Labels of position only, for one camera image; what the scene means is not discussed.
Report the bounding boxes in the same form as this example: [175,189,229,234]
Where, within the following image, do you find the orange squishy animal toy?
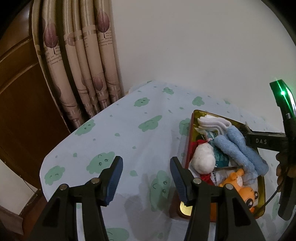
[218,169,259,213]

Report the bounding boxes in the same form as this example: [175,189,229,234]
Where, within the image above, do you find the light blue towel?
[213,126,269,185]

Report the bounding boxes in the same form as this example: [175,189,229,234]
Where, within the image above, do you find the wet wipes packet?
[205,131,230,168]

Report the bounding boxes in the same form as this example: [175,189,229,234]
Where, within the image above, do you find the white fluffy pompom ring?
[191,143,217,175]

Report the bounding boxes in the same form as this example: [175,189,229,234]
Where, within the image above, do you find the white socks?
[197,115,232,135]

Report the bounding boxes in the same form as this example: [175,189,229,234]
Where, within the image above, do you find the person right hand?
[276,151,287,192]

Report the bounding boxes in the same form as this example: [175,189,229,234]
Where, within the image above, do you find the red gold toffee tin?
[170,110,265,219]

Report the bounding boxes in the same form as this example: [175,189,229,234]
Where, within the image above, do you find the brown wooden cabinet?
[0,0,72,167]

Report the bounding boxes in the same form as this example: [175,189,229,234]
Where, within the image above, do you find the blue green cloud tablecloth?
[40,81,283,240]

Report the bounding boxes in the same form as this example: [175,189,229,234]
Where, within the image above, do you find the beige patterned curtain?
[32,1,122,131]

